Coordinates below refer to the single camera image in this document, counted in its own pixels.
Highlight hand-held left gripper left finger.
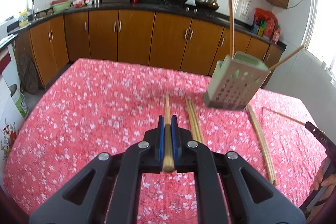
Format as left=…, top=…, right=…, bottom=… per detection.
left=28, top=116, right=165, bottom=224

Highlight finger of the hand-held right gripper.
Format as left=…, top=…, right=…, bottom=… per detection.
left=305, top=121, right=336, bottom=157

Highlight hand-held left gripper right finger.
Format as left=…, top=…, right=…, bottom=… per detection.
left=171, top=115, right=306, bottom=224

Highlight long wooden chopstick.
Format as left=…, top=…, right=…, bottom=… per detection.
left=246, top=104, right=273, bottom=184
left=187, top=100, right=201, bottom=143
left=249, top=106, right=278, bottom=186
left=190, top=102, right=205, bottom=144
left=268, top=45, right=305, bottom=71
left=262, top=107, right=307, bottom=126
left=248, top=105, right=276, bottom=185
left=228, top=0, right=236, bottom=56
left=185, top=97, right=197, bottom=141
left=162, top=94, right=174, bottom=172

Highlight perforated metal utensil holder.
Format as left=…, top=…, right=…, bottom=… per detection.
left=204, top=51, right=271, bottom=111

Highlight person's right hand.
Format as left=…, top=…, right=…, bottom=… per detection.
left=313, top=158, right=336, bottom=199

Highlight red floral tablecloth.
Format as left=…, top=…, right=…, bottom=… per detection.
left=3, top=57, right=331, bottom=224

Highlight wooden base cabinets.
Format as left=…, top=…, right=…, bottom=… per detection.
left=7, top=9, right=283, bottom=88

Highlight large bright window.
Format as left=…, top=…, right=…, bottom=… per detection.
left=304, top=0, right=336, bottom=84

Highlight red bag with condiments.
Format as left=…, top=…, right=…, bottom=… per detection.
left=252, top=8, right=280, bottom=44

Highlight gas stove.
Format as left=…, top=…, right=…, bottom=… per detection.
left=160, top=1, right=224, bottom=18

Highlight black kitchen countertop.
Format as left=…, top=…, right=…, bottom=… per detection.
left=7, top=0, right=286, bottom=52

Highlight wok with lid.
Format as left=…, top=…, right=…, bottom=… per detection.
left=194, top=0, right=221, bottom=12

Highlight white and green bucket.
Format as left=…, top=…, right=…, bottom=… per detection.
left=9, top=84, right=29, bottom=120

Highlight dark round woven board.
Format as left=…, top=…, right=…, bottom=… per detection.
left=16, top=52, right=40, bottom=95

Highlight white appliance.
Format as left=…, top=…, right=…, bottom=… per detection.
left=0, top=27, right=29, bottom=164

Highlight green basin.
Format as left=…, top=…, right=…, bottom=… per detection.
left=51, top=0, right=72, bottom=13

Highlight yellow dish soap bottle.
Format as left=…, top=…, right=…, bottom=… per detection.
left=18, top=9, right=29, bottom=27

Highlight outlet cord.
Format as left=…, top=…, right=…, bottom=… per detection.
left=246, top=0, right=257, bottom=15

